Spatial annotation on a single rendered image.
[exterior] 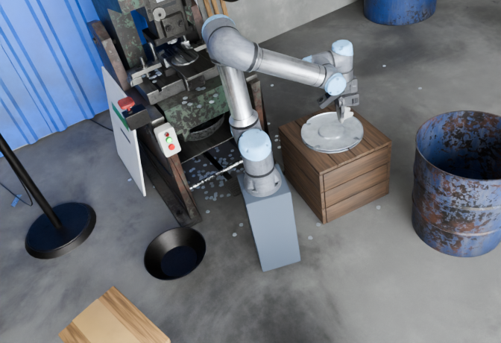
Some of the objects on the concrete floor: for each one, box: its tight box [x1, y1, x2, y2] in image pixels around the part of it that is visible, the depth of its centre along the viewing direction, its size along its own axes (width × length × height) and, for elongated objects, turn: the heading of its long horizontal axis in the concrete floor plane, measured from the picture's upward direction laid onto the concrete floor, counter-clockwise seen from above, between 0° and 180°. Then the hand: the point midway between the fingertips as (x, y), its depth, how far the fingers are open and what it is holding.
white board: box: [101, 66, 146, 196], centre depth 247 cm, size 14×50×59 cm, turn 42°
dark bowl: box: [144, 227, 207, 280], centre depth 205 cm, size 30×30×7 cm
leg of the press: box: [86, 19, 202, 227], centre depth 226 cm, size 92×12×90 cm, turn 42°
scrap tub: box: [412, 110, 501, 257], centre depth 182 cm, size 42×42×48 cm
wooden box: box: [278, 104, 391, 224], centre depth 217 cm, size 40×38×35 cm
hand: (339, 121), depth 182 cm, fingers closed
